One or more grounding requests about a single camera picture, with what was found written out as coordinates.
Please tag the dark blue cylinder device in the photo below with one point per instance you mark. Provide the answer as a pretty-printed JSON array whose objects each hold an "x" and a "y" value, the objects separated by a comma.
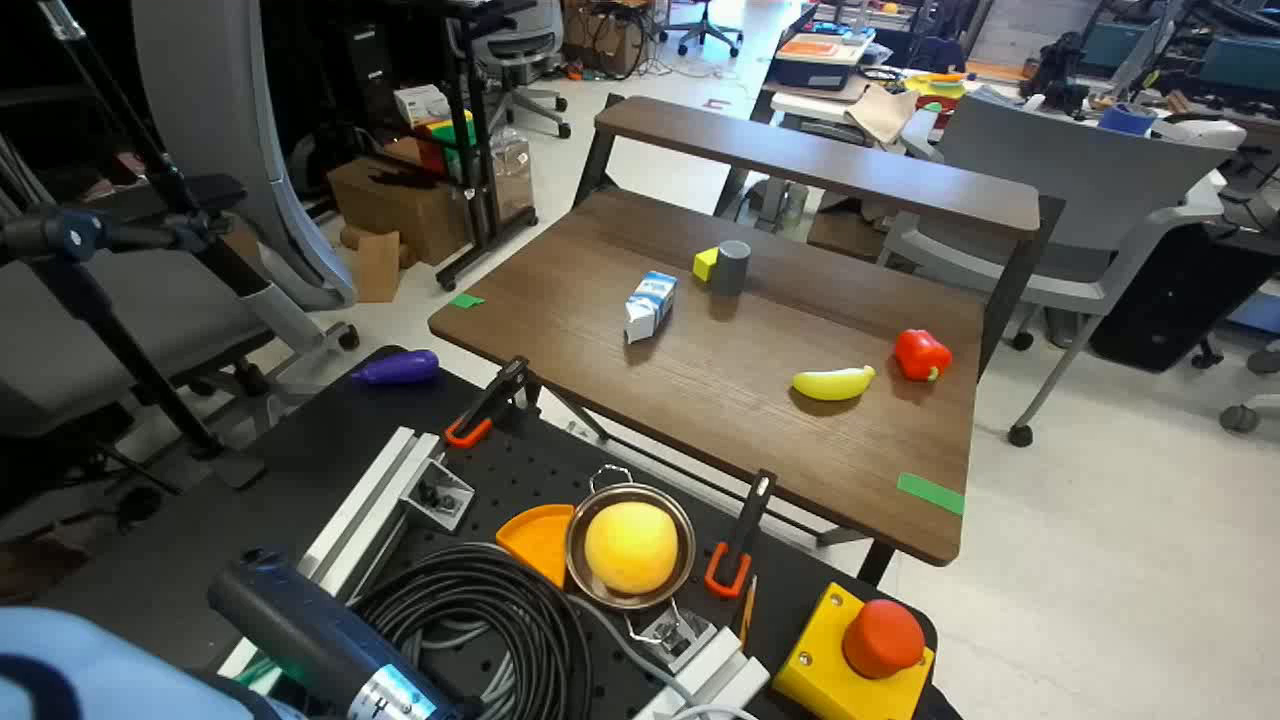
[{"x": 313, "y": 642}]

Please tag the aluminium extrusion rail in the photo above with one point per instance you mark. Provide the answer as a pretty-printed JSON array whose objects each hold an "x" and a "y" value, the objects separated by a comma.
[{"x": 373, "y": 514}]

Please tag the yellow emergency stop box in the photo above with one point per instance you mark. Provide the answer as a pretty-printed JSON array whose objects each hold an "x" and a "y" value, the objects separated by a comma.
[{"x": 834, "y": 667}]

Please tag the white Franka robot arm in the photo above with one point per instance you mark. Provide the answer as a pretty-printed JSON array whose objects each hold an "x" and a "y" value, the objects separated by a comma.
[{"x": 94, "y": 667}]

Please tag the grey curved panel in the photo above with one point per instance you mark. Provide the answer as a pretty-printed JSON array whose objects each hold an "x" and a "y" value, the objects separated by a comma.
[{"x": 227, "y": 123}]

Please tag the metal corner bracket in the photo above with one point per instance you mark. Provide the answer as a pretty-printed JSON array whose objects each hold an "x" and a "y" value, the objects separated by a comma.
[
  {"x": 672, "y": 633},
  {"x": 437, "y": 489}
]

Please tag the black camera tripod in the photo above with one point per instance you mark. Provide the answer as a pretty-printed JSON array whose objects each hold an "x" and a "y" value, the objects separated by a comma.
[{"x": 54, "y": 236}]

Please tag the blue white milk carton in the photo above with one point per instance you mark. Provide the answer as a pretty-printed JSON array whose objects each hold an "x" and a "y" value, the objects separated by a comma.
[{"x": 651, "y": 306}]

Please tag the metal bowl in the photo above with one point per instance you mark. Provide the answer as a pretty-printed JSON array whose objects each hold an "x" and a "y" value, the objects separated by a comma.
[{"x": 684, "y": 572}]

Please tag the grey cylinder block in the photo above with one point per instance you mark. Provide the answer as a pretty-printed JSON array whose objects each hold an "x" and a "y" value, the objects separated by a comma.
[{"x": 732, "y": 265}]

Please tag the grey padded chair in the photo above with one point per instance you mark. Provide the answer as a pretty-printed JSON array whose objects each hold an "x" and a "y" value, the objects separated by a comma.
[{"x": 122, "y": 333}]

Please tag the orange topped black box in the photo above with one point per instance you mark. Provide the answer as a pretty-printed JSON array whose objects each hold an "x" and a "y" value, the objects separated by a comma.
[{"x": 821, "y": 48}]

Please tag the purple eggplant toy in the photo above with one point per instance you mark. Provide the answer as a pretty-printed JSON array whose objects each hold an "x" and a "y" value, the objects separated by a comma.
[{"x": 397, "y": 371}]

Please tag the yellow banana toy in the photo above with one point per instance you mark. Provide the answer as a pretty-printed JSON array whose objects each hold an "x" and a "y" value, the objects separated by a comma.
[{"x": 834, "y": 384}]

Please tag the grey swivel chair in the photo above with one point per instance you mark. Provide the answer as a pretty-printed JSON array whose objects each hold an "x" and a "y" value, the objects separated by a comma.
[{"x": 522, "y": 42}]

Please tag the small cardboard box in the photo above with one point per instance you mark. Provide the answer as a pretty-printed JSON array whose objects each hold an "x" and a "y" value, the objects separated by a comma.
[{"x": 373, "y": 265}]

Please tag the light grey office chair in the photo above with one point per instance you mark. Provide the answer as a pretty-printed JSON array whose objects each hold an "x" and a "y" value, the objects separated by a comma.
[{"x": 1064, "y": 172}]

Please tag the large cardboard box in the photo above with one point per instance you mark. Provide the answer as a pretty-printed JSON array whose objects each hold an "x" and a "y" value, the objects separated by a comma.
[{"x": 403, "y": 205}]

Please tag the brown wooden table shelf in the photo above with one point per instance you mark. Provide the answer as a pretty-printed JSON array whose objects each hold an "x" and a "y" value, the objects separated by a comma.
[{"x": 814, "y": 162}]

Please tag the orange wedge plate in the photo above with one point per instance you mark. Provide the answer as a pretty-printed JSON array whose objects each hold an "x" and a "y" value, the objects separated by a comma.
[{"x": 534, "y": 542}]

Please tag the black metal rack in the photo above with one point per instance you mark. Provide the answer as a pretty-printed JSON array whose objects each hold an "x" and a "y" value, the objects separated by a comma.
[{"x": 466, "y": 162}]

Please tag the yellow toy block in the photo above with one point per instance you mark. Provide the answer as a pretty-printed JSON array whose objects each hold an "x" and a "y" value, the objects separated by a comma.
[{"x": 700, "y": 265}]

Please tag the short aluminium rail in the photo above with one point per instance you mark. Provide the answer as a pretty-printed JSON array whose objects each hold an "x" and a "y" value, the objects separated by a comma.
[{"x": 715, "y": 683}]

